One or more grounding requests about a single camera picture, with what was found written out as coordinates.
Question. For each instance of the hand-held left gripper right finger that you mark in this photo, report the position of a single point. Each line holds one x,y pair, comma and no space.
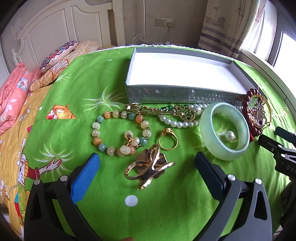
209,172

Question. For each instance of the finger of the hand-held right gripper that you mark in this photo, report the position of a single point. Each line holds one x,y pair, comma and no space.
270,143
286,134

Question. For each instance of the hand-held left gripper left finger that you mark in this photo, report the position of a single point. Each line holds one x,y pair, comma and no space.
85,178

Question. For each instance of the gold bangle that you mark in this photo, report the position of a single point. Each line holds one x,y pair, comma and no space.
268,109

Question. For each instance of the small filigree brooch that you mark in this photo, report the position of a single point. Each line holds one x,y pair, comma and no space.
257,112

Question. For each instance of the pale green jade bangle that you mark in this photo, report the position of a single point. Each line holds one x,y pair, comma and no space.
208,129

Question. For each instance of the silver box with white lining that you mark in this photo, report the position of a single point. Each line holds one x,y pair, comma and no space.
180,69

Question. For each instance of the person's right forearm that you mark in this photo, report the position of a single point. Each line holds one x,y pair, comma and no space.
289,201

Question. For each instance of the pearl earring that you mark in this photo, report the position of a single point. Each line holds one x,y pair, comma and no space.
229,135

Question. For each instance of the green cartoon print cloth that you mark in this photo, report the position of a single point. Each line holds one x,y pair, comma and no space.
180,208

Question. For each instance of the yellow floral bedsheet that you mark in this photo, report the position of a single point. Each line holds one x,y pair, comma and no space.
13,162

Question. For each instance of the window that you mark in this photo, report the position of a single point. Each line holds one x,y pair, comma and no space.
277,34

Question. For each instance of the yellow floral pillow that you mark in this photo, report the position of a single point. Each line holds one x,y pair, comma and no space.
53,74

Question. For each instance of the pink floral quilt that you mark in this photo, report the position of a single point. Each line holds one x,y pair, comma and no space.
13,92

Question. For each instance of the embroidered round cushion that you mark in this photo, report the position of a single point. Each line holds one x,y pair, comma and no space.
57,54

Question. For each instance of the boat print curtain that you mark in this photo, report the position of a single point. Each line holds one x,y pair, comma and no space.
222,23

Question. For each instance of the white wooden headboard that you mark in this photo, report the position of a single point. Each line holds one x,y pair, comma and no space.
57,25

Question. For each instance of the white upright pole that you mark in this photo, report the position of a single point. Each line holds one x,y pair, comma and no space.
143,20

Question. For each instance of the wall socket plate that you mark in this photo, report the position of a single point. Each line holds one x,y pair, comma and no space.
161,21

